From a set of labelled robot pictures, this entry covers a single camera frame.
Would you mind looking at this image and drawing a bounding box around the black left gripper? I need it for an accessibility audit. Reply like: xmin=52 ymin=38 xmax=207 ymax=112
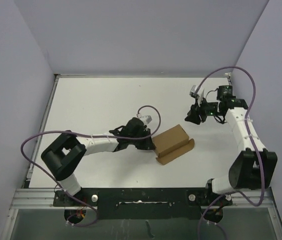
xmin=129 ymin=127 xmax=155 ymax=150

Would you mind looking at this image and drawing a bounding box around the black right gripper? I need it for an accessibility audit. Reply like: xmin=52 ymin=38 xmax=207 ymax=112
xmin=184 ymin=96 xmax=221 ymax=125

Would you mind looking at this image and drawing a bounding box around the brown cardboard box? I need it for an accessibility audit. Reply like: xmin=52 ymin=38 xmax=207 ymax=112
xmin=152 ymin=124 xmax=195 ymax=165

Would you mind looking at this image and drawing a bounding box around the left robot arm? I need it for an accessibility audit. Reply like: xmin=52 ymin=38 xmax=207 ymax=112
xmin=41 ymin=115 xmax=155 ymax=206

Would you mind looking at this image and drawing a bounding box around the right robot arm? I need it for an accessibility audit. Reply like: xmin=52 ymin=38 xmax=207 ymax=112
xmin=185 ymin=85 xmax=278 ymax=205

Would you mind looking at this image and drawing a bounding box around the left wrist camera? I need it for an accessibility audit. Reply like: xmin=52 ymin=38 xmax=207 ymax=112
xmin=136 ymin=113 xmax=152 ymax=125

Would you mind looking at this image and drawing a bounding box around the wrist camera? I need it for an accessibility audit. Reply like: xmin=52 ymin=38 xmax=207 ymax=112
xmin=136 ymin=113 xmax=152 ymax=125
xmin=189 ymin=85 xmax=205 ymax=106

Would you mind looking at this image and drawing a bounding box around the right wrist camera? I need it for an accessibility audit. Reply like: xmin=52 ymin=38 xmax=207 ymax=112
xmin=189 ymin=85 xmax=205 ymax=106

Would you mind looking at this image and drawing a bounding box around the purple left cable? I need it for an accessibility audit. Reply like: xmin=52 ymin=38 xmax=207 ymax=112
xmin=20 ymin=105 xmax=162 ymax=193

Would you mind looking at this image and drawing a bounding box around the purple cable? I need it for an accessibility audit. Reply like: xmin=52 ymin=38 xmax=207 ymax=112
xmin=195 ymin=65 xmax=266 ymax=240
xmin=20 ymin=105 xmax=162 ymax=193

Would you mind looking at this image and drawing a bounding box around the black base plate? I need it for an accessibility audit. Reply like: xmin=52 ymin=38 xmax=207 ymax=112
xmin=53 ymin=187 xmax=233 ymax=224

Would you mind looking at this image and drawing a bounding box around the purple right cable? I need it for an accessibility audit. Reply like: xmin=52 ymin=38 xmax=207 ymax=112
xmin=195 ymin=65 xmax=266 ymax=240

